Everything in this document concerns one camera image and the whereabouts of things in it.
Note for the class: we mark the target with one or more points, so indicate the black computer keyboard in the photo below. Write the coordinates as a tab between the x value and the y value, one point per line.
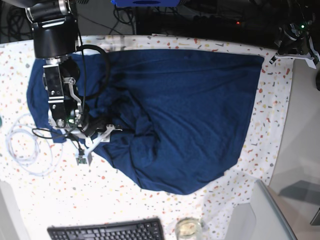
146	229

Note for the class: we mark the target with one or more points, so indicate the blue box at top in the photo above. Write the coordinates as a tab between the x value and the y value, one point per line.
148	3

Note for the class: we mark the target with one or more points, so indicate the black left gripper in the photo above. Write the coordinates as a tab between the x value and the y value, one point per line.
295	29

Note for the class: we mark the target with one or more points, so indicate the dark blue t-shirt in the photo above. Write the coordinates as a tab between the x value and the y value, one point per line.
184	115

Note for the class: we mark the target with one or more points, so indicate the terrazzo patterned tablecloth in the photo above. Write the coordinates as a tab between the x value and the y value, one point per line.
47	187

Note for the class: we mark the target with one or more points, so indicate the clear glass jar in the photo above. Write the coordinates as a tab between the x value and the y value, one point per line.
188	229

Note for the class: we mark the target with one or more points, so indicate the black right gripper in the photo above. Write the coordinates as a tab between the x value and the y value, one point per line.
91	126

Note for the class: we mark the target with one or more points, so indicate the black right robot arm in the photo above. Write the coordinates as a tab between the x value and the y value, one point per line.
55	35

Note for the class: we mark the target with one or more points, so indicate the grey monitor edge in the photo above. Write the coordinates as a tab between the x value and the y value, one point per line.
270	223

